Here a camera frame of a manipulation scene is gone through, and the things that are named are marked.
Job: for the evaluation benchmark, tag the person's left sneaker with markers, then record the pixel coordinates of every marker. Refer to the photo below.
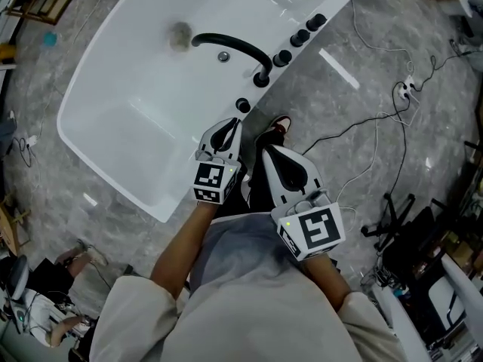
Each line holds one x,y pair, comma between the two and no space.
246,177

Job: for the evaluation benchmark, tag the black curved faucet spout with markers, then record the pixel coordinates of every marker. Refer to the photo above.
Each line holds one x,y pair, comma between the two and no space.
241,45

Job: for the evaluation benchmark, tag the person's black trousers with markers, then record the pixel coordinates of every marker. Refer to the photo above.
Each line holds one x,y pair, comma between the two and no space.
256,187

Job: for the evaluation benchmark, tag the black round faucet knob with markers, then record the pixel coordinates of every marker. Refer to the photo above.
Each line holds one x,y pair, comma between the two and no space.
316,22
282,57
300,38

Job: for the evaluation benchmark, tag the chrome overflow knob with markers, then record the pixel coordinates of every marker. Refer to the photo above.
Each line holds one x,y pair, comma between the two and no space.
223,56

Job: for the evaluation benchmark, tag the black office chair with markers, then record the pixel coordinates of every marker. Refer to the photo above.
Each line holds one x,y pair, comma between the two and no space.
411,247

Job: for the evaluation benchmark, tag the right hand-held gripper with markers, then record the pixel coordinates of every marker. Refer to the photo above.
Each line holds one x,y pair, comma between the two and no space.
317,226

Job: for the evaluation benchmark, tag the yellow bin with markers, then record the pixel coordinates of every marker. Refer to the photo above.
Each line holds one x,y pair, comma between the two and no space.
7,51

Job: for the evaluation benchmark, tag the person's sneaker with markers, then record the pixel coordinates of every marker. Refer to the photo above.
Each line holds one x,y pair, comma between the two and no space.
246,177
281,123

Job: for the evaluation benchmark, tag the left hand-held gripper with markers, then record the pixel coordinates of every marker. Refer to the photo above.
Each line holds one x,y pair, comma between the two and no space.
209,175

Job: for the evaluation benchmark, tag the person's right sneaker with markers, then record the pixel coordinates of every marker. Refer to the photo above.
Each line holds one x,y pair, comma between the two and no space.
281,123

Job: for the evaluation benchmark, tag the small teal item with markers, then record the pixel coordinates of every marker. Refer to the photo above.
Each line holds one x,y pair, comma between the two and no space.
50,38

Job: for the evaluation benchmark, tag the person's left forearm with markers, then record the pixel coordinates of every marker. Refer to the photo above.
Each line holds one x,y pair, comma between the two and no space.
181,251

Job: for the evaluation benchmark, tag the white power strip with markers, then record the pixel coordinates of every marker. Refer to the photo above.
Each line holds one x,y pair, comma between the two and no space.
407,87

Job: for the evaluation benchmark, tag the person's beige shirt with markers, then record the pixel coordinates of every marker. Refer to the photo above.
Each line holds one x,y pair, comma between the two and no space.
245,307

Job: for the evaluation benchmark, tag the wooden shelf rack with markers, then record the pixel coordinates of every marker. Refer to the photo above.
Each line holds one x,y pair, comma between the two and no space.
41,2

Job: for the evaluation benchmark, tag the white bathtub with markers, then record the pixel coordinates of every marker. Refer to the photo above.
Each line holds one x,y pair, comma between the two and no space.
132,126

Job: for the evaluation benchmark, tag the person's right forearm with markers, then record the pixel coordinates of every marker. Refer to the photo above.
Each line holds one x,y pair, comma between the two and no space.
328,285

